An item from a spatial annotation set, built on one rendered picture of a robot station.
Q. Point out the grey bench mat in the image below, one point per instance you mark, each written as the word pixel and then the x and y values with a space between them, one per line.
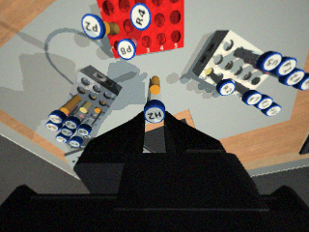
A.
pixel 39 65

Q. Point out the grey test tube rack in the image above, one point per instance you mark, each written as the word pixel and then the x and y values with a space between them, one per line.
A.
pixel 97 84

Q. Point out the white test tube rack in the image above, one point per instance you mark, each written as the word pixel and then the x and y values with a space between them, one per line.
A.
pixel 238 70

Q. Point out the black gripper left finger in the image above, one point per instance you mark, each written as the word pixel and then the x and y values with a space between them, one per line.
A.
pixel 122 137

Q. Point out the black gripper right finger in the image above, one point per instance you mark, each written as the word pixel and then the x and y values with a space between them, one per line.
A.
pixel 187 139

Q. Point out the red test tube rack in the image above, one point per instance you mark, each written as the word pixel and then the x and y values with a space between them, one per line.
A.
pixel 164 21

